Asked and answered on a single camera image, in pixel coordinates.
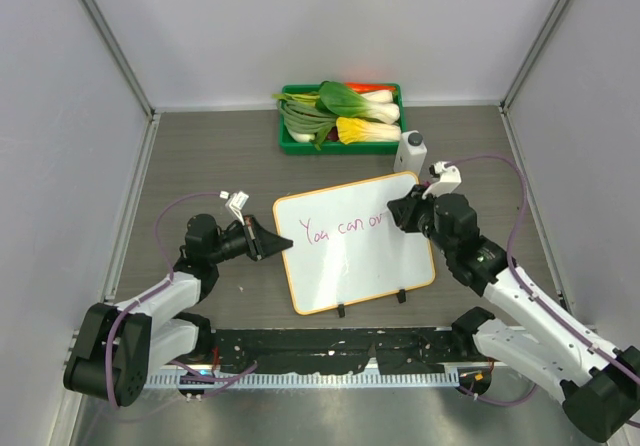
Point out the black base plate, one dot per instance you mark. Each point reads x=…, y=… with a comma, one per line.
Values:
x=403, y=350

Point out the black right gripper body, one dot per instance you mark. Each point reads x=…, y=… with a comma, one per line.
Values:
x=424, y=213

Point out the white radish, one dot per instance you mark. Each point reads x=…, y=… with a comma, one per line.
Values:
x=302, y=137

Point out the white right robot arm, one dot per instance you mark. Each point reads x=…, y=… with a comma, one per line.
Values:
x=595, y=382

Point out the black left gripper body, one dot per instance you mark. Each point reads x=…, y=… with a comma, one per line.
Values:
x=234, y=244

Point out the white plastic bottle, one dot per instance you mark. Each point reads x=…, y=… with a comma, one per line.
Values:
x=411, y=153

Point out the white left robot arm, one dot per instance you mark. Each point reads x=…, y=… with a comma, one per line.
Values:
x=119, y=345

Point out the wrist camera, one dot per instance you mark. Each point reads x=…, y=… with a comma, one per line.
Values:
x=446, y=179
x=234, y=203

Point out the white slotted cable duct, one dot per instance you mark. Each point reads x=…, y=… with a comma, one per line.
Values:
x=370, y=377

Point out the orange carrot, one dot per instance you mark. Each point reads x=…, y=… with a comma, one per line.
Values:
x=367, y=87

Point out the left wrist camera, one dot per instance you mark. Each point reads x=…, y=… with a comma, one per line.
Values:
x=234, y=203

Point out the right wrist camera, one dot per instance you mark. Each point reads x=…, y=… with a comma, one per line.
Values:
x=446, y=179

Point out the green bok choy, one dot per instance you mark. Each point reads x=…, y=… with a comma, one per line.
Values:
x=339, y=99

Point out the yellow-leaf cabbage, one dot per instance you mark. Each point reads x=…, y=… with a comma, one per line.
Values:
x=355, y=130

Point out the orange-framed whiteboard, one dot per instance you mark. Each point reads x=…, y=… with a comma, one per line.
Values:
x=346, y=247

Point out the green long beans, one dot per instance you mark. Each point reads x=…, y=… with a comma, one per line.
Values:
x=301, y=115

